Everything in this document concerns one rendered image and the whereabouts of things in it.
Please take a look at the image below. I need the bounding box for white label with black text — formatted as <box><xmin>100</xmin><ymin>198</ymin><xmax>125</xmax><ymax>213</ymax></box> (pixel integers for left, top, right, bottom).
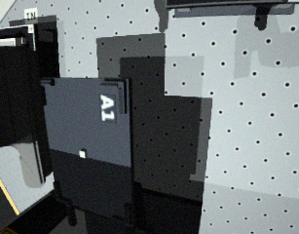
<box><xmin>24</xmin><ymin>8</ymin><xmax>38</xmax><ymax>24</ymax></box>

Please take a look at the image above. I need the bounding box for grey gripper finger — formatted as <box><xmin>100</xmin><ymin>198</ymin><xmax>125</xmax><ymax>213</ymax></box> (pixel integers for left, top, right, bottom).
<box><xmin>0</xmin><ymin>46</ymin><xmax>53</xmax><ymax>188</ymax></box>

